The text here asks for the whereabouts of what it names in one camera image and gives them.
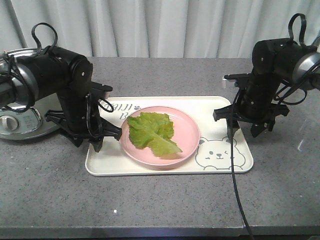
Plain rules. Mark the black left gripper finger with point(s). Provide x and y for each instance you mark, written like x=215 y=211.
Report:
x=110 y=130
x=97 y=143

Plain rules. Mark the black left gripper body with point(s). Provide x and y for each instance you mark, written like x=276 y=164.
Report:
x=79 y=118

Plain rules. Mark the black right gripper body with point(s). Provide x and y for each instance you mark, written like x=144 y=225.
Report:
x=255 y=99

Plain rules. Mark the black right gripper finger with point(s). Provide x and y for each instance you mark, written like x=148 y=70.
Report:
x=257 y=129
x=228 y=114

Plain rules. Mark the green lettuce leaf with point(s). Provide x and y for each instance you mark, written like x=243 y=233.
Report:
x=153 y=130

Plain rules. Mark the cream bear serving tray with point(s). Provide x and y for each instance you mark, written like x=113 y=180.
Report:
x=214 y=153

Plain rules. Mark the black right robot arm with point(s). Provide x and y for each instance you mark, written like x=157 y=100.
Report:
x=280 y=67

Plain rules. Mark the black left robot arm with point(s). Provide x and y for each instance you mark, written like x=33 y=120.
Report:
x=52 y=90

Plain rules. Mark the pale green electric pot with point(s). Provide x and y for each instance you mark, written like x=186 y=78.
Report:
x=30 y=124

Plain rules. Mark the white pleated curtain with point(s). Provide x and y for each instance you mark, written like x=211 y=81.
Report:
x=153 y=28

